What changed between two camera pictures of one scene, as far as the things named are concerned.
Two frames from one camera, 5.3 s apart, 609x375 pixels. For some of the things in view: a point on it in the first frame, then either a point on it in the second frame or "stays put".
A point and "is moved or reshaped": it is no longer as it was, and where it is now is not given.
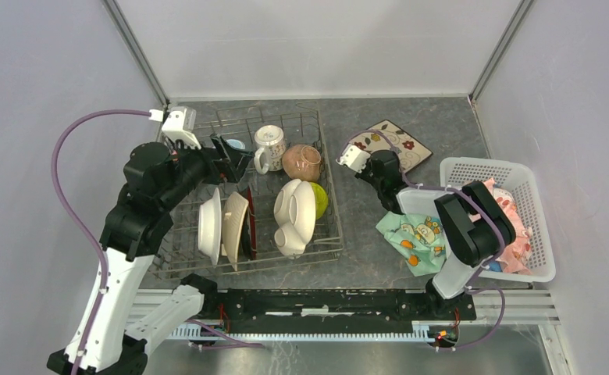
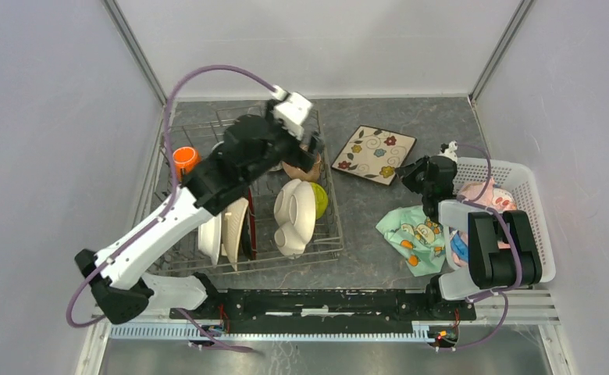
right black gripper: (362, 175) to (405, 173)
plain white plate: (210, 226) stays put
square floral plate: (411, 151) is moved or reshaped
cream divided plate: (294, 211) stays put
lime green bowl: (321, 200) stays put
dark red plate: (248, 238) stays put
